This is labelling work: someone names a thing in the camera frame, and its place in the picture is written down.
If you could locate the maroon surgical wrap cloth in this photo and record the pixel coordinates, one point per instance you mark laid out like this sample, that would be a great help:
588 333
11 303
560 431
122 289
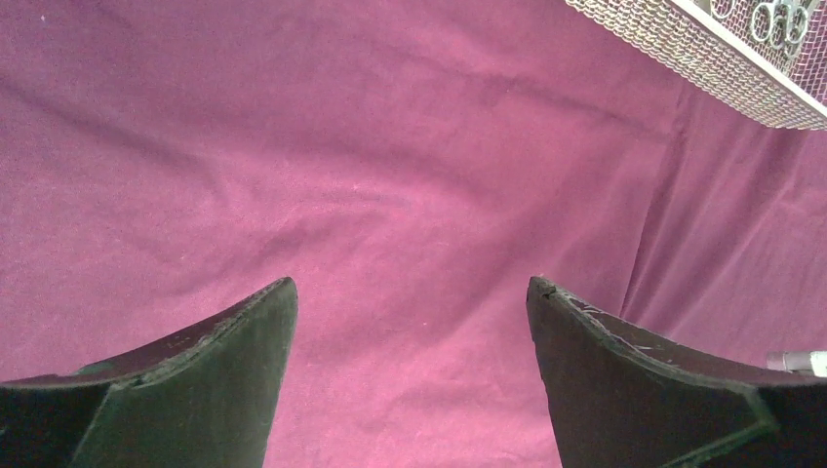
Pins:
411 165

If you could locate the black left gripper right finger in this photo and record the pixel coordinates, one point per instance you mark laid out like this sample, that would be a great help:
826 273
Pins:
622 396

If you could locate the steel instrument tray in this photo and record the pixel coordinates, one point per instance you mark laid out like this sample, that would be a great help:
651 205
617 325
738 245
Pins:
709 43

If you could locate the steel forceps left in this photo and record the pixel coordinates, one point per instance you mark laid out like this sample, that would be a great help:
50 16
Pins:
768 22

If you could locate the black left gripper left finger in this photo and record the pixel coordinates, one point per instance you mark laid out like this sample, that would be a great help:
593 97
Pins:
203 396

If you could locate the steel forceps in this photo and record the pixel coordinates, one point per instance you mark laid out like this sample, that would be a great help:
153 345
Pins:
768 22
795 19

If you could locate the steel forceps right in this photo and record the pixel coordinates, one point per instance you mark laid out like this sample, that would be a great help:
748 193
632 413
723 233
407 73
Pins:
795 19

